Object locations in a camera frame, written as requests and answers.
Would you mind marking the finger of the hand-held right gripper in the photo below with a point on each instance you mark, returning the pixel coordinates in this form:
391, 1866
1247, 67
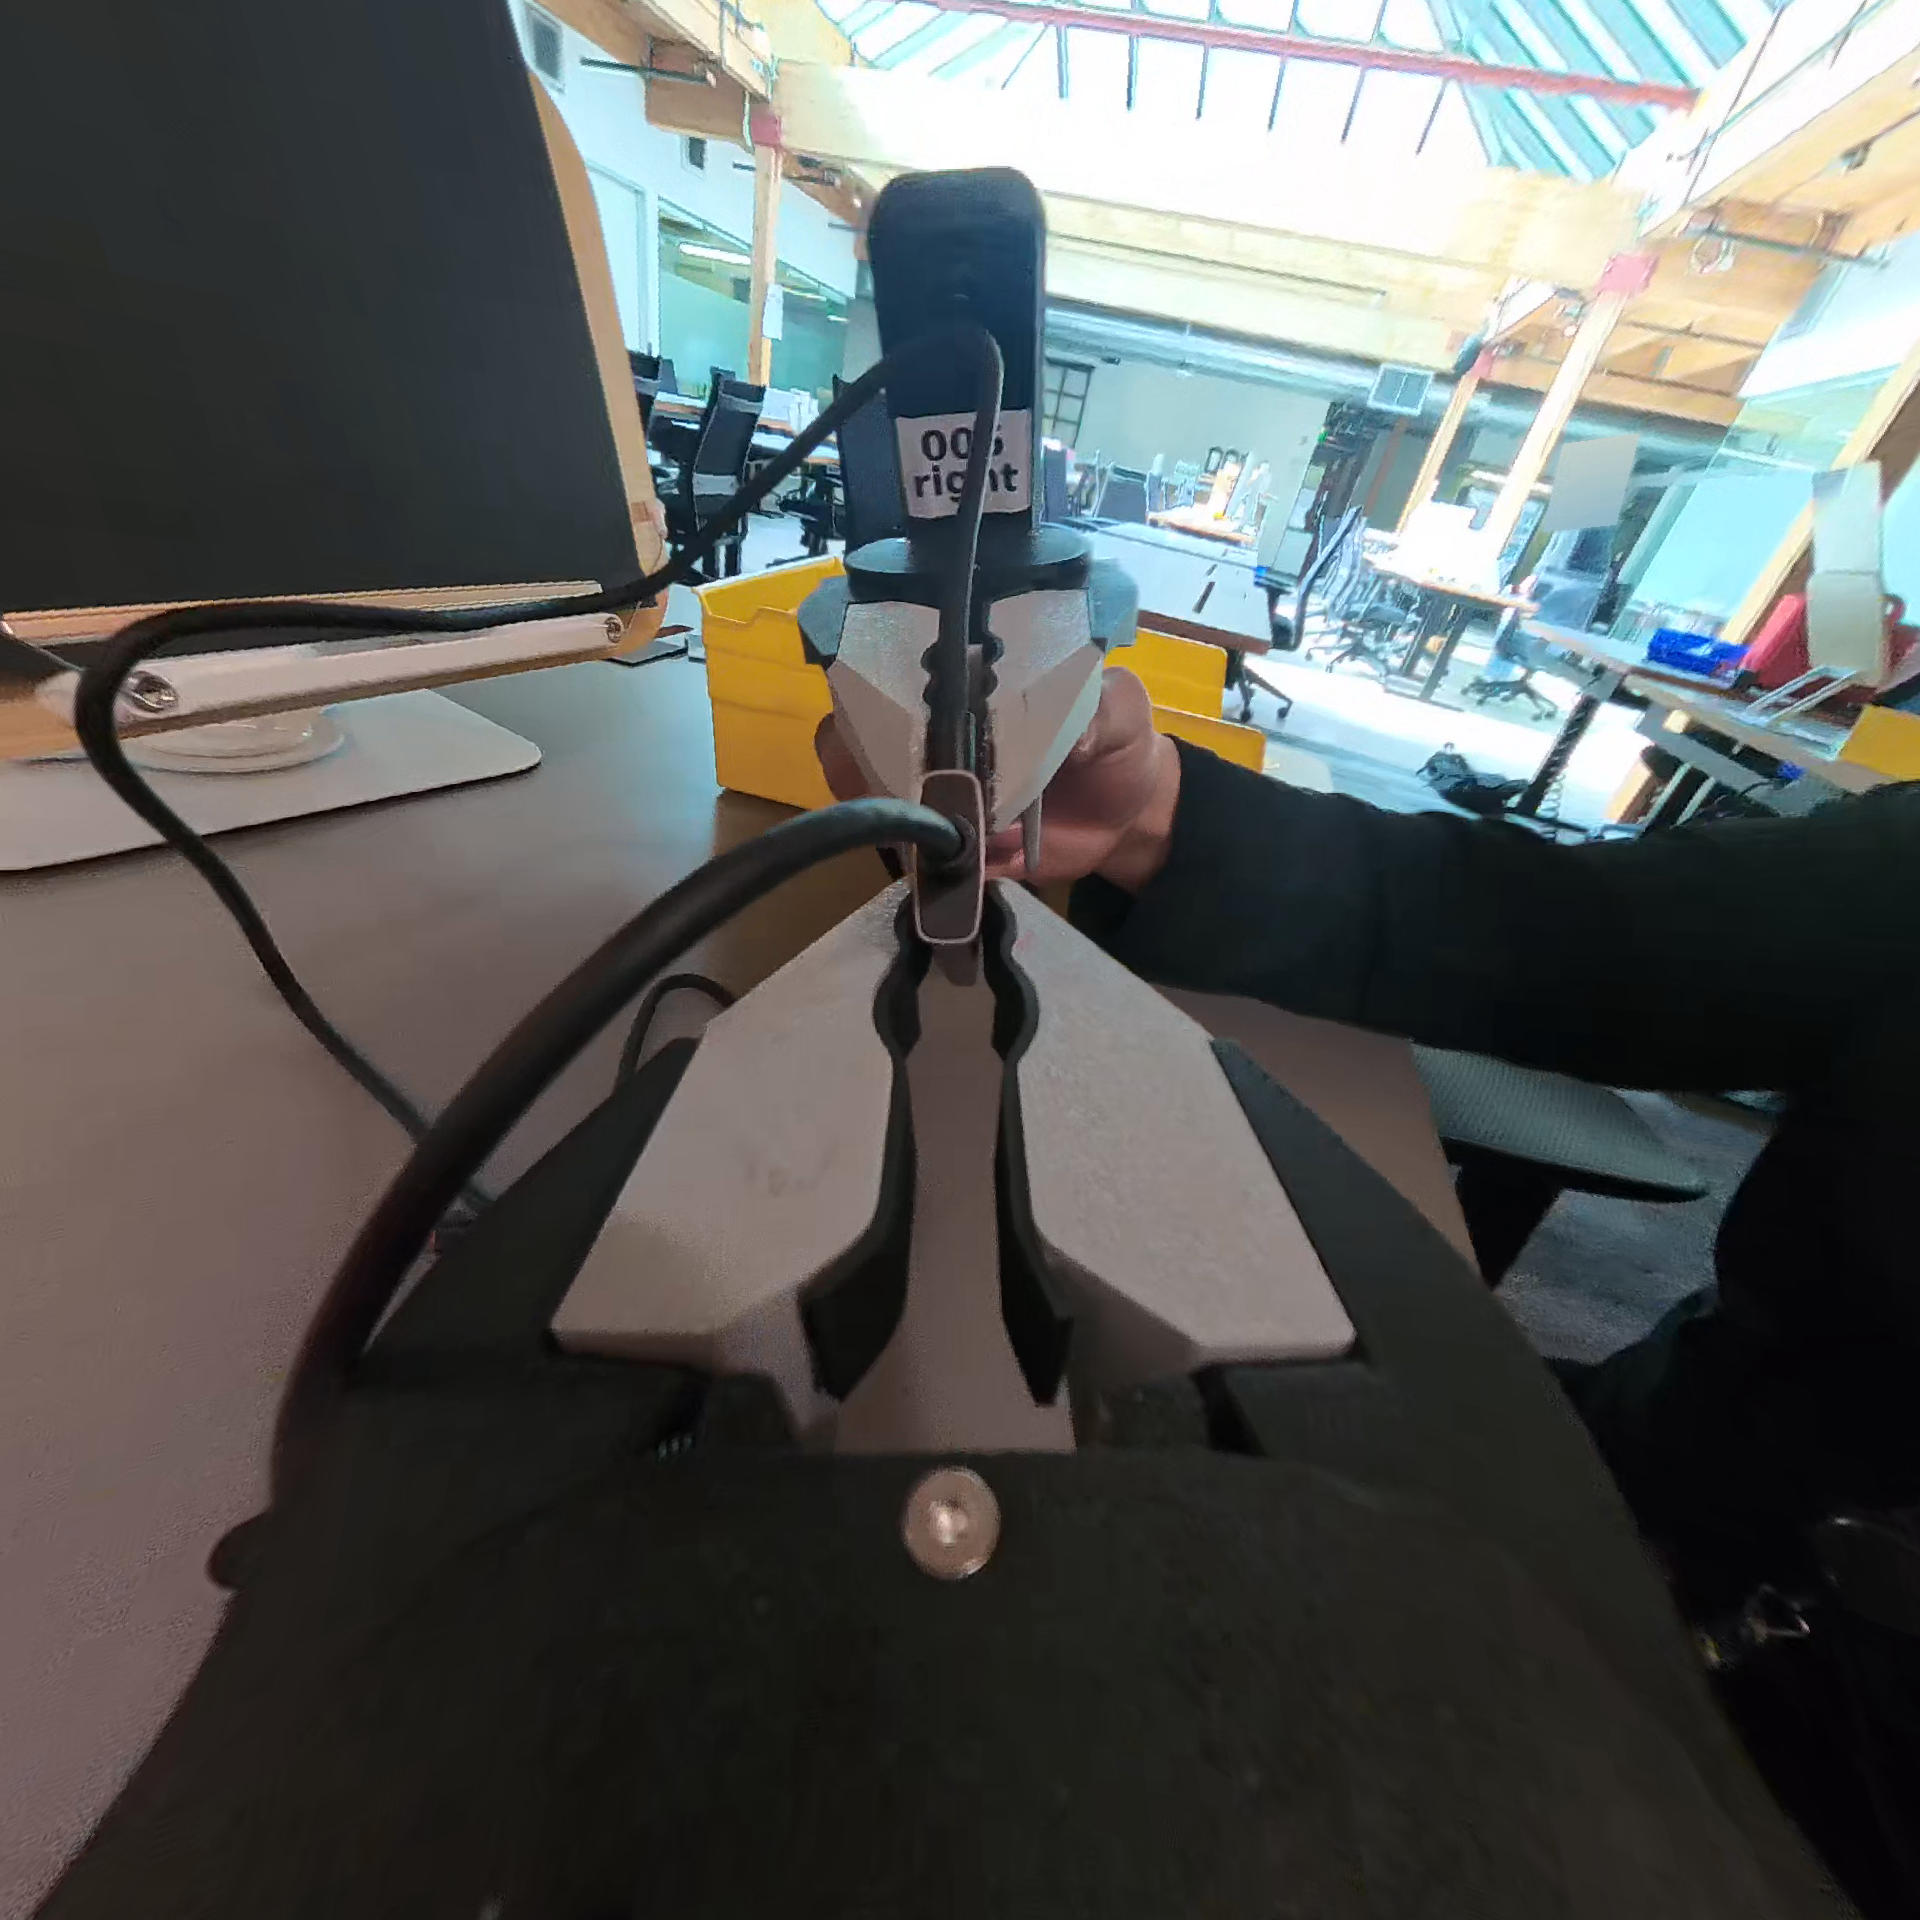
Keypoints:
1042, 674
885, 691

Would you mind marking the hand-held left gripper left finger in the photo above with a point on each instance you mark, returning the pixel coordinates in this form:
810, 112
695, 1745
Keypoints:
735, 1185

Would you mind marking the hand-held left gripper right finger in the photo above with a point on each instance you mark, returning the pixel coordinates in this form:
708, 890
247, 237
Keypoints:
1171, 1185

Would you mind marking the yellow plastic bin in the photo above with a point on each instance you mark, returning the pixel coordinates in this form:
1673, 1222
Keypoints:
763, 704

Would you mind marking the grey USB hub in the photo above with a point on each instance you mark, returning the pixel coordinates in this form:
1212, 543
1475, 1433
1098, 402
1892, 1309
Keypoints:
953, 902

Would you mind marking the person's right forearm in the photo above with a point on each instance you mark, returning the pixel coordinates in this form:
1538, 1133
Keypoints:
1499, 931

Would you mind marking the black office chair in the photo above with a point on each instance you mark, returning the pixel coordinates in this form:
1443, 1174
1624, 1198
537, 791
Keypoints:
728, 450
1559, 1125

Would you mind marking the grey office chair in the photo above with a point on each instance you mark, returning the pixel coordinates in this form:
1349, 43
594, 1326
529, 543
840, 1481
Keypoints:
1335, 600

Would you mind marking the red ceiling pipe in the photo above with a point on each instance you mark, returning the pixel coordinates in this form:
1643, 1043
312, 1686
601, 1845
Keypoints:
1349, 53

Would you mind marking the wood-rimmed black monitor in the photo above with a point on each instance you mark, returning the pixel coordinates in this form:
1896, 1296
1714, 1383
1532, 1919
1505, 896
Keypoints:
299, 299

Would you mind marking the blue plastic tray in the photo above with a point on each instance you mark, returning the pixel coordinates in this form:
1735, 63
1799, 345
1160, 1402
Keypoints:
1693, 649

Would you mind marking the person's dark clothing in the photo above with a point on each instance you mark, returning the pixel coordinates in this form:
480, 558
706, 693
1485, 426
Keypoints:
1799, 1424

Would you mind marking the wall air vent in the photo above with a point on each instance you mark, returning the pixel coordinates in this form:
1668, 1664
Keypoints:
1399, 389

